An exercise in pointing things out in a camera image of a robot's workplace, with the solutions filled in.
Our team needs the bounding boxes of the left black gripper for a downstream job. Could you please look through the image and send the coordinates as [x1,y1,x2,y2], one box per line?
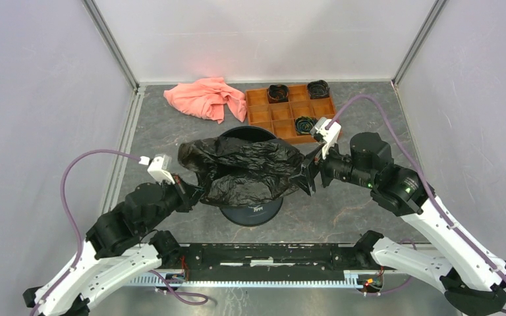
[142,171,208,233]

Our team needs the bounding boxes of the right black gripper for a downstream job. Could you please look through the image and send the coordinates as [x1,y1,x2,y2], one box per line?
[287,134,376,196]

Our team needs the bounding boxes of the black plastic trash bag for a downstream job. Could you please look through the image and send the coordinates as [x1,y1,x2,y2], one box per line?
[177,136,305,207]

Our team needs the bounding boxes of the dark blue trash bin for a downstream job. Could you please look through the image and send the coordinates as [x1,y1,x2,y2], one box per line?
[219,126,284,227]

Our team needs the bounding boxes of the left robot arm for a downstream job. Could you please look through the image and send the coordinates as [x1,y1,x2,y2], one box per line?
[23,176,203,315]

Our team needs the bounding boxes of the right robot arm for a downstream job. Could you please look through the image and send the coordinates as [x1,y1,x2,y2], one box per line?
[292,132,506,315]

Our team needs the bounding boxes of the rolled bag front blue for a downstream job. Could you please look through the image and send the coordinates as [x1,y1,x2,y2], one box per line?
[294,116,318,136]

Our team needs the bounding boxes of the orange compartment tray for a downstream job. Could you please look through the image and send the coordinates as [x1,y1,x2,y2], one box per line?
[245,84,336,145]

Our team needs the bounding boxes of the rolled bag back right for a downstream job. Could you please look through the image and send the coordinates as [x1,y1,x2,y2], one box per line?
[306,80,330,99]

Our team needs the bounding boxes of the rolled bag back middle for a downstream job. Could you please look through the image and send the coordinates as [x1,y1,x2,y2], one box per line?
[267,84,289,103]

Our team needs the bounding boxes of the pink cloth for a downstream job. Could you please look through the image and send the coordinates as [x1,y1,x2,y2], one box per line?
[163,77,247,124]

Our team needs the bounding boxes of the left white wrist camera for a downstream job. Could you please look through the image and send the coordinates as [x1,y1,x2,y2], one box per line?
[139,154,175,184]

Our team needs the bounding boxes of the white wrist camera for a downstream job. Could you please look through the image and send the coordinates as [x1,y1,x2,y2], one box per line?
[310,117,341,160]
[139,154,175,184]

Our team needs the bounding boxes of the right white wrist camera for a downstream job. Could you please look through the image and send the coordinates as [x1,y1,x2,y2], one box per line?
[310,117,341,160]

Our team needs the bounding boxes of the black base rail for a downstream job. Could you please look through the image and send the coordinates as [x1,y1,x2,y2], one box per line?
[149,230,392,292]

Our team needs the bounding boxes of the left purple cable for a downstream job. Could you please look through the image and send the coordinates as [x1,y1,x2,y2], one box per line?
[28,149,142,316]

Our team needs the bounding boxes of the right aluminium corner post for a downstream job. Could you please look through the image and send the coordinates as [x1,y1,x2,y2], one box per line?
[391,0,449,88]

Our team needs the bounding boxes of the aluminium corner post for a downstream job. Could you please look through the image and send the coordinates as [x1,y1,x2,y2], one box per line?
[82,0,140,91]
[391,0,449,88]

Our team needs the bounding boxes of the left aluminium corner post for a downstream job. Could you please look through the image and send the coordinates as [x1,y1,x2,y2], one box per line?
[82,0,140,91]

